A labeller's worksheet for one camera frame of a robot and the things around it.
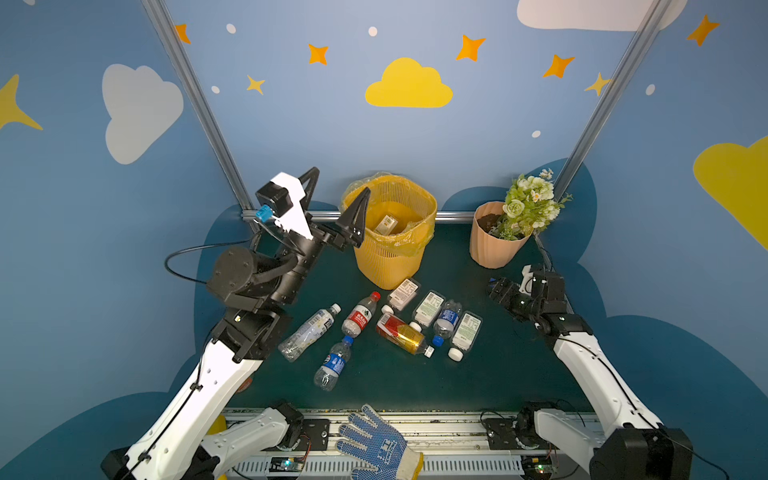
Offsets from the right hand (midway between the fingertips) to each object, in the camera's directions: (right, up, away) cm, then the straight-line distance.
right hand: (499, 287), depth 83 cm
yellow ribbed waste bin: (-32, +6, +6) cm, 34 cm away
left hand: (-38, +21, -39) cm, 58 cm away
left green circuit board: (-56, -42, -12) cm, 71 cm away
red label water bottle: (-40, -10, +5) cm, 42 cm away
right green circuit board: (+5, -43, -12) cm, 44 cm away
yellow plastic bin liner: (-28, +25, +21) cm, 43 cm away
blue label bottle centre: (-13, -11, +8) cm, 19 cm away
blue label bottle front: (-49, -25, 0) cm, 55 cm away
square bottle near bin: (-27, -5, +13) cm, 30 cm away
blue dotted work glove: (-32, -39, -11) cm, 51 cm away
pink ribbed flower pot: (+3, +11, +18) cm, 21 cm away
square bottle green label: (-19, -9, +11) cm, 24 cm away
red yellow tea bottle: (-27, -15, +3) cm, 31 cm away
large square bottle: (-32, +19, +18) cm, 42 cm away
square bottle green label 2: (-8, -15, +5) cm, 18 cm away
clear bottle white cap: (-55, -13, +3) cm, 57 cm away
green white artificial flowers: (+12, +25, +8) cm, 29 cm away
